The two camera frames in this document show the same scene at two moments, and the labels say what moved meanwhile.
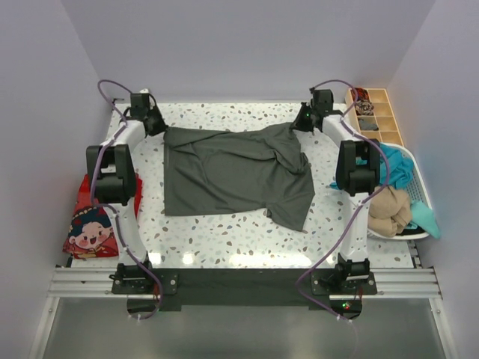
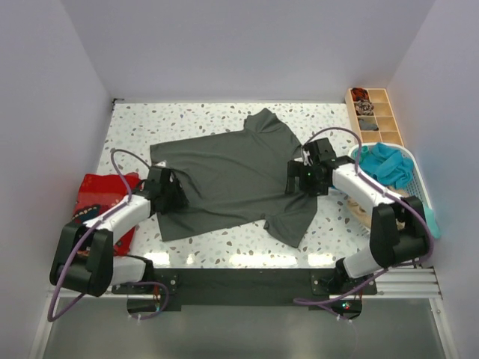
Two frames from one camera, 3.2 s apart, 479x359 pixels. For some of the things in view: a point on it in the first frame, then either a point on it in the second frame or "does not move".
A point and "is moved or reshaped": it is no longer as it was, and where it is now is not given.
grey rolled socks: [367, 125] does not move
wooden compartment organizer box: [388, 131] does not move
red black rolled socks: [362, 94] does not move
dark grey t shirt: [207, 170] is moved or reshaped
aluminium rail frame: [80, 283] does not move
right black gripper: [298, 124] -> [296, 168]
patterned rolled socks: [364, 107] does not move
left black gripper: [162, 126] -> [179, 200]
